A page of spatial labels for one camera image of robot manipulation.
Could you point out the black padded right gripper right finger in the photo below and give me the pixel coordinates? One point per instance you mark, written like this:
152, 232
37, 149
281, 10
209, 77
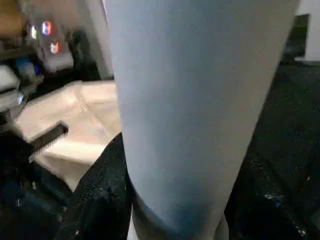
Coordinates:
262, 212

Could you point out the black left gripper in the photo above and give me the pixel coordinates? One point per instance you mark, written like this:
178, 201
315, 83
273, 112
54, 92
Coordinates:
30, 147

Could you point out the black glossy mat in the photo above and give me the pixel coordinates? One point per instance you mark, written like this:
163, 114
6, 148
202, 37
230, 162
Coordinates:
287, 112

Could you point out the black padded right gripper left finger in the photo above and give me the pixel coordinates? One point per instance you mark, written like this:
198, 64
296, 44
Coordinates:
100, 200

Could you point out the white plastic table top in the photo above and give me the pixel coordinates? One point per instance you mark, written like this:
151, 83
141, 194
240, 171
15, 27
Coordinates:
75, 110

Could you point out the white plastic table leg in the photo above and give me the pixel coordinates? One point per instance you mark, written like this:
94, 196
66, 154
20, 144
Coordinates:
195, 100

